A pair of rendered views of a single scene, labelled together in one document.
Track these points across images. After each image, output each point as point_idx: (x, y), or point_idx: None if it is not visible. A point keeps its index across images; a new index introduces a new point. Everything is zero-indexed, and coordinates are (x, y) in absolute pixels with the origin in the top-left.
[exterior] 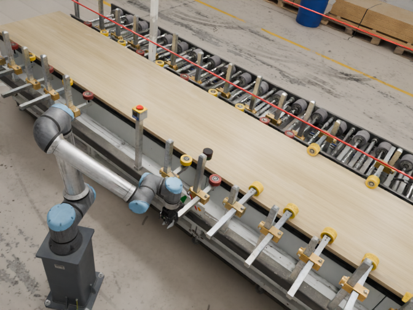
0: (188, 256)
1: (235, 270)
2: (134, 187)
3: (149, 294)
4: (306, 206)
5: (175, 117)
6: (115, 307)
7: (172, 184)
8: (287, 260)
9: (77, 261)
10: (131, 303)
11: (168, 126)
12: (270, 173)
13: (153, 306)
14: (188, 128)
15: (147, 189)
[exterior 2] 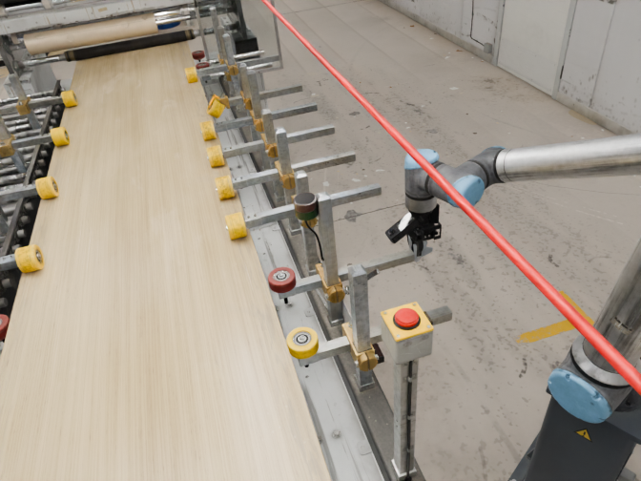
0: None
1: None
2: (501, 154)
3: (431, 416)
4: (187, 198)
5: None
6: (494, 422)
7: (426, 152)
8: (254, 233)
9: None
10: (465, 416)
11: (260, 479)
12: (166, 257)
13: (431, 397)
14: (208, 441)
15: (475, 157)
